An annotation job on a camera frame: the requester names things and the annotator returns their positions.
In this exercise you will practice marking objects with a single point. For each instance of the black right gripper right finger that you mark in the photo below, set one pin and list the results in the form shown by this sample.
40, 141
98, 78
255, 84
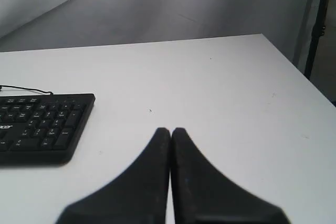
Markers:
202, 194

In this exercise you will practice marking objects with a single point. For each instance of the black acer keyboard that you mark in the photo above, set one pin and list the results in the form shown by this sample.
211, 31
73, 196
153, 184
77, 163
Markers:
38, 130

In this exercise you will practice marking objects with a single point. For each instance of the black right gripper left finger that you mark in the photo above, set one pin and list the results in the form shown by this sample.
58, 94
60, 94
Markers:
138, 195

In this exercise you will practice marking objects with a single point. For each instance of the black metal stand pole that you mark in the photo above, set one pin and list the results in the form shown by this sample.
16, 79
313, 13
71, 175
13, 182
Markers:
317, 32

